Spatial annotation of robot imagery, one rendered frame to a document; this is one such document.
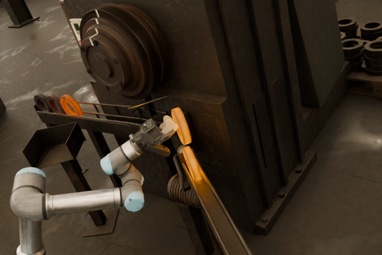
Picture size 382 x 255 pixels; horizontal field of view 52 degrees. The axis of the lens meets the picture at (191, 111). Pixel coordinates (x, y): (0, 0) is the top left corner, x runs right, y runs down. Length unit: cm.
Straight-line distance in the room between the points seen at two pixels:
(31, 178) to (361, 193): 174
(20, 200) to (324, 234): 149
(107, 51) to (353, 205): 155
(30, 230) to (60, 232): 106
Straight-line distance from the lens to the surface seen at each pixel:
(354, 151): 274
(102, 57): 181
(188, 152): 166
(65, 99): 262
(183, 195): 190
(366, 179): 255
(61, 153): 239
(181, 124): 153
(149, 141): 159
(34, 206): 155
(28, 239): 183
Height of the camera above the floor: 176
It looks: 31 degrees down
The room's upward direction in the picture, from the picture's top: 17 degrees counter-clockwise
